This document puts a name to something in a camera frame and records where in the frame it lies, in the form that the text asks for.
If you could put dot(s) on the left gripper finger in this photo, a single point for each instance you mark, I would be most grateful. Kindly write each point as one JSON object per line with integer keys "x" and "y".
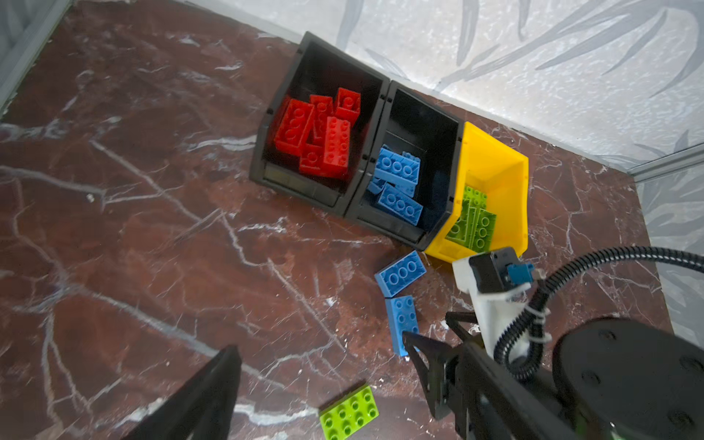
{"x": 202, "y": 408}

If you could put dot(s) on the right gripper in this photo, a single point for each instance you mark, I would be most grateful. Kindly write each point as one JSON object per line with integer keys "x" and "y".
{"x": 485, "y": 399}

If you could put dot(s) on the blue lego brick vertical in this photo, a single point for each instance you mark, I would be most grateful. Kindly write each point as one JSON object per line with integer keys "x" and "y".
{"x": 402, "y": 318}

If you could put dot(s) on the green lego brick front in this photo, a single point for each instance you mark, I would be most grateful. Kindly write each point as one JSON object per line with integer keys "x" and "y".
{"x": 349, "y": 414}

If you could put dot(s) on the green lego brick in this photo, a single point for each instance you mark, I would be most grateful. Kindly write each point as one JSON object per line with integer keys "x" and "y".
{"x": 349, "y": 414}
{"x": 475, "y": 227}

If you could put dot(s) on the blue lego brick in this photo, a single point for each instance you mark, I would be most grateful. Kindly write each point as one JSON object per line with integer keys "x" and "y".
{"x": 396, "y": 203}
{"x": 401, "y": 274}
{"x": 402, "y": 169}

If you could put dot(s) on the red lego brick small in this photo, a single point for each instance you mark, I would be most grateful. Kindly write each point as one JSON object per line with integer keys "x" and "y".
{"x": 311, "y": 160}

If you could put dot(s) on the red lego brick pair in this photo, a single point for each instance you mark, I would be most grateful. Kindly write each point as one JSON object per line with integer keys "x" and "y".
{"x": 347, "y": 105}

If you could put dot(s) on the blue lego brick top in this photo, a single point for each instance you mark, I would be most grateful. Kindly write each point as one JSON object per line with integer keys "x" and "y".
{"x": 402, "y": 169}

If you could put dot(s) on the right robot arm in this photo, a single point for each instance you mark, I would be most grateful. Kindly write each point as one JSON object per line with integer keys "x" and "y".
{"x": 620, "y": 378}

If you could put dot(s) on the yellow bin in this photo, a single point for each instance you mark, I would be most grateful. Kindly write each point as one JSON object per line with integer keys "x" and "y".
{"x": 490, "y": 207}

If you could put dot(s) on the middle black bin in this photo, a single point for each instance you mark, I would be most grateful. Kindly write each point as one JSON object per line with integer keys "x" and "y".
{"x": 408, "y": 188}

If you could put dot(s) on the black bin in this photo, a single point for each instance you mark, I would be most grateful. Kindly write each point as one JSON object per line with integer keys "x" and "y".
{"x": 319, "y": 69}
{"x": 408, "y": 188}

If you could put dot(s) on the left black bin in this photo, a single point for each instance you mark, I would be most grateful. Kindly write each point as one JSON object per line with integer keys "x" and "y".
{"x": 319, "y": 69}

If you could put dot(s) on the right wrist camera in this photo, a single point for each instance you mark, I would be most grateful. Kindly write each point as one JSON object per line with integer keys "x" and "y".
{"x": 494, "y": 281}

